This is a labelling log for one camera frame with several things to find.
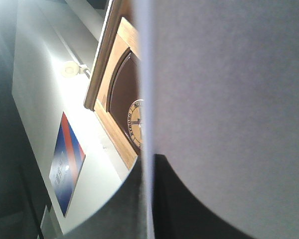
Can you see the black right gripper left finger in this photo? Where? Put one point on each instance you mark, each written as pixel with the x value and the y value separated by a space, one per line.
pixel 122 217

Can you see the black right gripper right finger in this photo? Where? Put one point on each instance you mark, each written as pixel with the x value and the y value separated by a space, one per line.
pixel 177 214

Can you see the white paper sheet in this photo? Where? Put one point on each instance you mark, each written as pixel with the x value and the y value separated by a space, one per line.
pixel 220 82

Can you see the blue red white poster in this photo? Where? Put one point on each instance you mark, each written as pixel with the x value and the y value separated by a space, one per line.
pixel 66 164

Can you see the wooden framed wall clock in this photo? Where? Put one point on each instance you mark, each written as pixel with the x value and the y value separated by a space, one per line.
pixel 114 82

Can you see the white round wall fixture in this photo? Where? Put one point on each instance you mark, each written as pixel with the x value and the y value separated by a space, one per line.
pixel 72 68

